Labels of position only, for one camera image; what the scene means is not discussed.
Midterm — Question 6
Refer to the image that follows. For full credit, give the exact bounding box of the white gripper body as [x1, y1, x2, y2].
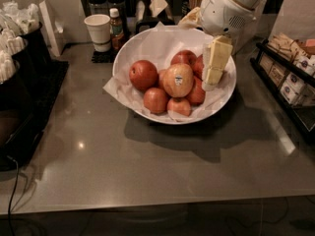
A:
[200, 0, 256, 38]

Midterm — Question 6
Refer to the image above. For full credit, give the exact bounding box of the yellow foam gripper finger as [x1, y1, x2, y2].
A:
[202, 35, 233, 91]
[177, 6, 203, 30]

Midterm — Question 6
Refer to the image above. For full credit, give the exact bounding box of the red apple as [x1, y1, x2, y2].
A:
[143, 88, 168, 114]
[193, 55, 204, 79]
[167, 98, 191, 116]
[186, 77, 206, 105]
[170, 50, 197, 67]
[129, 60, 158, 91]

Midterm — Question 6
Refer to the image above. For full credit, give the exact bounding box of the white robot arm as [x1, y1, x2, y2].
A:
[178, 0, 263, 90]

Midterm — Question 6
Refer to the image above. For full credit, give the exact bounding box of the red apple back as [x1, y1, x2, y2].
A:
[170, 50, 197, 67]

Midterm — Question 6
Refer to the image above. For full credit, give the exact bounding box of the white bowl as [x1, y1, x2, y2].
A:
[111, 25, 237, 126]

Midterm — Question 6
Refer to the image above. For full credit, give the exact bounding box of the yellow-red apple with sticker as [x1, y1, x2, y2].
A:
[162, 63, 194, 97]

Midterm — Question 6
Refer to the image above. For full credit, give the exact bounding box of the white paper liner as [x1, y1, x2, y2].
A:
[102, 21, 234, 123]

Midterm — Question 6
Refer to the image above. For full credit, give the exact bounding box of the black napkin dispenser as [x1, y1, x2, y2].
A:
[135, 0, 175, 33]

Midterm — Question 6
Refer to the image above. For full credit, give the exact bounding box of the black condiment rack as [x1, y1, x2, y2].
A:
[250, 33, 315, 144]

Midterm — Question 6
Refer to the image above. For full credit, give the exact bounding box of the small amber sauce bottle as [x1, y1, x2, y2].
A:
[109, 8, 125, 51]

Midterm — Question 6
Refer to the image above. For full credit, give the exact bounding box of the white paper cup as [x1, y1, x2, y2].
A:
[84, 14, 111, 52]

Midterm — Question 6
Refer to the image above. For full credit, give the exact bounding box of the small black coaster mat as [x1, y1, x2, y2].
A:
[92, 50, 117, 63]

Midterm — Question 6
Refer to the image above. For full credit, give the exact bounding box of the black cutlery holder back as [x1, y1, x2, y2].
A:
[0, 1, 52, 74]

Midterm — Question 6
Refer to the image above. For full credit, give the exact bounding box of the black cutlery holder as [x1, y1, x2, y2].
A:
[0, 1, 52, 74]
[0, 60, 33, 116]
[0, 29, 38, 93]

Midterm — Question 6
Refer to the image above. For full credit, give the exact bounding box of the black cutlery holder middle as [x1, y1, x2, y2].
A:
[0, 29, 38, 93]

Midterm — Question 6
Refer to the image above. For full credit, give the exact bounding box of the black cutlery holder front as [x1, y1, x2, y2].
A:
[0, 60, 33, 116]

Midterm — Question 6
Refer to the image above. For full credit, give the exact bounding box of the black tray mat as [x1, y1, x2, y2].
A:
[0, 60, 69, 171]

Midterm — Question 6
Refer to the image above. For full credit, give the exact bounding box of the black cable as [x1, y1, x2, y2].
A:
[6, 154, 20, 236]

